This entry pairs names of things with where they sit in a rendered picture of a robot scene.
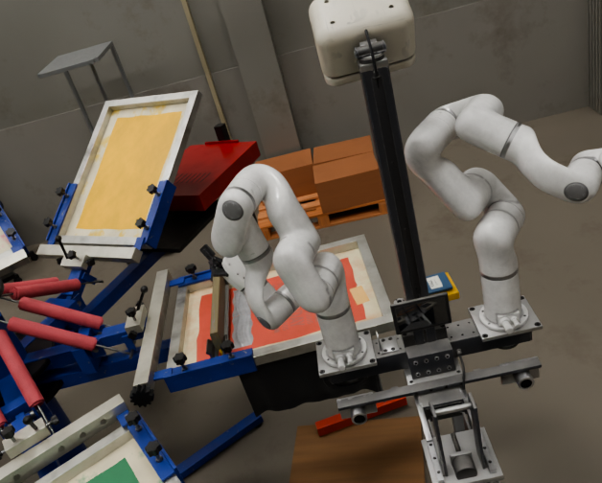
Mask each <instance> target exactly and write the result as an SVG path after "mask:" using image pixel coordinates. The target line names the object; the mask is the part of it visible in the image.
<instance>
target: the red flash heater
mask: <svg viewBox="0 0 602 483"><path fill-rule="evenodd" d="M260 156H261V154H260V151H259V148H258V144H257V141H251V142H239V140H226V141H212V142H205V145H192V146H190V147H188V148H187V149H185V150H184V153H183V156H182V159H181V162H180V165H179V168H178V171H177V174H176V177H175V180H174V185H175V187H176V189H175V192H174V197H173V200H172V203H171V206H170V210H169V211H205V210H206V209H207V208H208V207H209V206H210V205H211V204H212V203H213V202H214V201H215V200H216V199H217V198H218V197H219V196H220V195H221V194H222V193H223V192H224V190H225V189H226V188H227V187H228V185H229V184H230V183H231V181H232V180H233V179H234V178H235V176H236V175H237V174H238V173H239V172H240V171H241V170H242V169H244V168H245V167H247V166H249V165H252V164H253V163H254V162H255V161H256V160H257V159H258V158H259V157H260Z"/></svg>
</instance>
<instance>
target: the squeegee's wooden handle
mask: <svg viewBox="0 0 602 483"><path fill-rule="evenodd" d="M225 286H226V283H225V280H224V278H223V277H214V276H213V291H212V308H211V324H210V337H211V339H212V341H213V344H214V346H215V348H216V351H217V350H220V344H222V341H223V337H224V306H225Z"/></svg>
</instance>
